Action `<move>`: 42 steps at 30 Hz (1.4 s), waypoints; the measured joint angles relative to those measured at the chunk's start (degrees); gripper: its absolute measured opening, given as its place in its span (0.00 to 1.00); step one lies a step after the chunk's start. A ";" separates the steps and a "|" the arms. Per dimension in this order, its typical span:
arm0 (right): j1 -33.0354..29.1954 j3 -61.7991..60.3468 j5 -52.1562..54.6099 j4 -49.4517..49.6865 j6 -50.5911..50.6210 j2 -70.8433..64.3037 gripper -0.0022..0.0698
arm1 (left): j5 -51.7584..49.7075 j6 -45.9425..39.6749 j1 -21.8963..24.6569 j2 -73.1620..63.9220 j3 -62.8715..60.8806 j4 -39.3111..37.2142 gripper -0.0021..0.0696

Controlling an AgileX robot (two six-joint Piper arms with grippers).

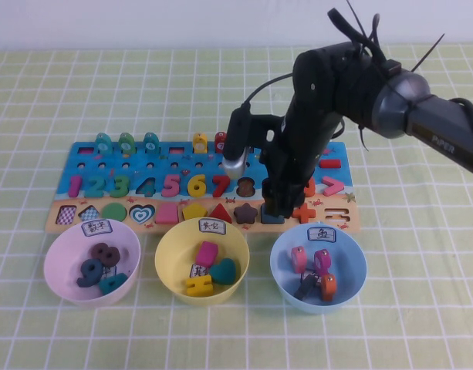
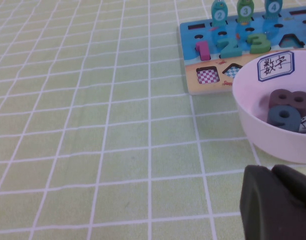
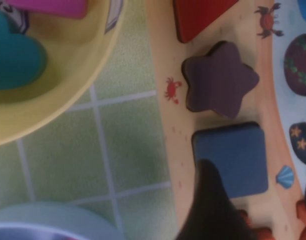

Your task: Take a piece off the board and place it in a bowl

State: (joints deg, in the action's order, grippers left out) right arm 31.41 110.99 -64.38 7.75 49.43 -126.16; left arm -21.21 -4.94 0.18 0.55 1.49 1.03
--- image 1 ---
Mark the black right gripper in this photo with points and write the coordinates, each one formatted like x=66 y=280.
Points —
x=294 y=162

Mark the dark blue square piece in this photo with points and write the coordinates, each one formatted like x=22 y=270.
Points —
x=272 y=219

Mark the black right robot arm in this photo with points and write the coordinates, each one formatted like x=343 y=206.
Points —
x=433 y=127

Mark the orange plus sign piece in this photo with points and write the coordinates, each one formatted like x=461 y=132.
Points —
x=305 y=213

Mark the orange number ten piece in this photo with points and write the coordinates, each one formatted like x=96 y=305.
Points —
x=311 y=189

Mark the brown star piece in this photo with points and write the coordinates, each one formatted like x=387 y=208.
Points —
x=246 y=214

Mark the pink greater-than sign piece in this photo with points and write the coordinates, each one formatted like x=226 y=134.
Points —
x=333 y=187

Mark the pink fish piece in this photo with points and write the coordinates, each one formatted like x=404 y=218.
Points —
x=298 y=260

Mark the red triangle piece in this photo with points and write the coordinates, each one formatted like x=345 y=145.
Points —
x=220 y=216

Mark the red minus sign piece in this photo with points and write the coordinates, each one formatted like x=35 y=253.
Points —
x=332 y=164

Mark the red number seven piece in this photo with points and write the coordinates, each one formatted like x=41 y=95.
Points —
x=220 y=187

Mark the magenta fish piece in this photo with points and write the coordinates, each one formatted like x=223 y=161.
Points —
x=322 y=262

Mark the yellow number six piece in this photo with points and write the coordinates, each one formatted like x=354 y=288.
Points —
x=196 y=189

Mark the yellow pentagon piece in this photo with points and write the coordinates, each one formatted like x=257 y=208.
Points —
x=195 y=212

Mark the dark grey fish piece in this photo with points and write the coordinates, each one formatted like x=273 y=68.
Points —
x=305 y=288

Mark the magenta rectangle piece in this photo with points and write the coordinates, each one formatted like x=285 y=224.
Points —
x=207 y=254

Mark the teal heart piece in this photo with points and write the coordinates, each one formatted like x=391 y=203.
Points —
x=222 y=271

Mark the blue plastic bowl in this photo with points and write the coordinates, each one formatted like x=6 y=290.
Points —
x=352 y=270

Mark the orange fish piece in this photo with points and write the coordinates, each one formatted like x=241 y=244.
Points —
x=328 y=288

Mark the pink number five piece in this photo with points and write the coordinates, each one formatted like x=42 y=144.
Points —
x=171 y=187

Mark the pink trapezoid piece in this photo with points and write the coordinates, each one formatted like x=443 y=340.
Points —
x=166 y=215

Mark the yellow equals sign piece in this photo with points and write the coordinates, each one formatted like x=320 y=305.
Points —
x=199 y=286

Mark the yellow plastic bowl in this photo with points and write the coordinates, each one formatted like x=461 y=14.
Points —
x=170 y=277

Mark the green number three piece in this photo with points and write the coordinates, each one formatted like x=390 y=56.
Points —
x=120 y=187

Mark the green circle piece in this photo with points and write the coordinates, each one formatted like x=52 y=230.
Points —
x=114 y=212

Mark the blue wooden puzzle board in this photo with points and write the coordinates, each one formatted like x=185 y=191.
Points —
x=112 y=163

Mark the teal number four piece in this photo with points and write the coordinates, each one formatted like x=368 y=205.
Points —
x=113 y=284

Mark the teal number two piece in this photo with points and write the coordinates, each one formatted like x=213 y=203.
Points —
x=94 y=190

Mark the dark blue number nine piece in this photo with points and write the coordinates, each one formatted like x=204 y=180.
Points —
x=90 y=275

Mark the pink number one piece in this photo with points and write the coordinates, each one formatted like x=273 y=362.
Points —
x=75 y=186

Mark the pink plastic bowl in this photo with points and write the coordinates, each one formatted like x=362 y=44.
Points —
x=58 y=270

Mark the red fish number seven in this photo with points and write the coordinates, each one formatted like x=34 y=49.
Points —
x=220 y=144

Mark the yellow fish number six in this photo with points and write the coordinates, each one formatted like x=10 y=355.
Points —
x=200 y=144

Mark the teal fish number four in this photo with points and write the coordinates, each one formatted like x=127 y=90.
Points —
x=151 y=143

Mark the green fish number three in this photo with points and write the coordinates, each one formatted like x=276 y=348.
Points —
x=126 y=144

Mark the teal fish number two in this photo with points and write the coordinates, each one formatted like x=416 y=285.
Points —
x=103 y=144

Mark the green checked tablecloth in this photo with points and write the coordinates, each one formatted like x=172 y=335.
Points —
x=28 y=327

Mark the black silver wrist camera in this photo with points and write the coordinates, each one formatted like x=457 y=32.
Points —
x=236 y=146

